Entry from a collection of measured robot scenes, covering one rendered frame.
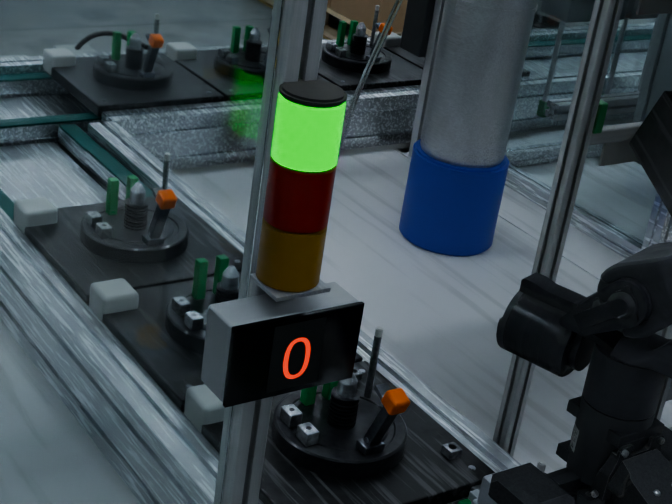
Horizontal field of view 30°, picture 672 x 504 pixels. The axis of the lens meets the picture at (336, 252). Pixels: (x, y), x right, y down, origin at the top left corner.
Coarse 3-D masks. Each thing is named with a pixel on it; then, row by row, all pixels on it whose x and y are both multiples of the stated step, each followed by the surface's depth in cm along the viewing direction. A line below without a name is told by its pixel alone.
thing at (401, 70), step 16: (352, 32) 252; (336, 48) 245; (352, 48) 248; (368, 48) 253; (320, 64) 246; (336, 64) 245; (352, 64) 244; (384, 64) 246; (400, 64) 253; (336, 80) 238; (352, 80) 239; (368, 80) 241; (384, 80) 242; (400, 80) 244; (416, 80) 245
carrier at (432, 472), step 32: (352, 384) 127; (288, 416) 127; (320, 416) 130; (352, 416) 128; (416, 416) 136; (288, 448) 126; (320, 448) 125; (352, 448) 126; (384, 448) 127; (416, 448) 131; (288, 480) 123; (320, 480) 124; (352, 480) 124; (384, 480) 125; (416, 480) 126; (448, 480) 127; (480, 480) 128
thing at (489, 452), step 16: (368, 336) 153; (368, 352) 150; (384, 352) 150; (384, 368) 148; (400, 368) 147; (400, 384) 144; (416, 384) 144; (416, 400) 141; (432, 400) 142; (432, 416) 139; (448, 416) 139; (464, 432) 137; (480, 432) 137; (480, 448) 135; (496, 448) 135; (496, 464) 133; (512, 464) 133
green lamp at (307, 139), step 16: (288, 112) 90; (304, 112) 89; (320, 112) 90; (336, 112) 90; (288, 128) 90; (304, 128) 90; (320, 128) 90; (336, 128) 91; (272, 144) 93; (288, 144) 91; (304, 144) 90; (320, 144) 91; (336, 144) 92; (288, 160) 91; (304, 160) 91; (320, 160) 91; (336, 160) 93
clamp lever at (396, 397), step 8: (384, 384) 123; (376, 392) 123; (384, 392) 122; (392, 392) 121; (400, 392) 121; (384, 400) 121; (392, 400) 120; (400, 400) 120; (408, 400) 121; (384, 408) 122; (392, 408) 120; (400, 408) 120; (376, 416) 123; (384, 416) 122; (392, 416) 122; (376, 424) 123; (384, 424) 123; (368, 432) 125; (376, 432) 124; (384, 432) 124; (368, 440) 125; (376, 440) 125
